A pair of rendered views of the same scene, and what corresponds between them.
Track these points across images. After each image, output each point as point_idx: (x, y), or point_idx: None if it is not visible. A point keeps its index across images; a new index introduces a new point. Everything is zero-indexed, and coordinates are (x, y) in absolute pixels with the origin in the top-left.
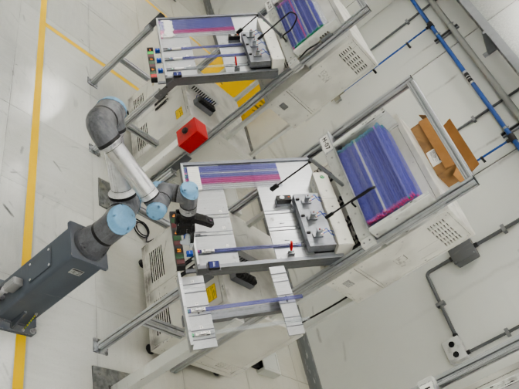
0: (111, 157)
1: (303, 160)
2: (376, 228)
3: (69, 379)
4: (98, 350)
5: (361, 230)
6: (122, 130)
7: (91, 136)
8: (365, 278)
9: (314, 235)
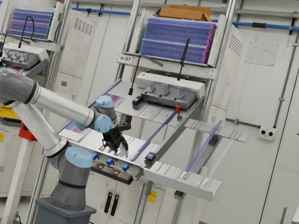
0: (42, 102)
1: (119, 82)
2: (212, 59)
3: None
4: None
5: (201, 72)
6: None
7: (14, 94)
8: (218, 108)
9: (180, 97)
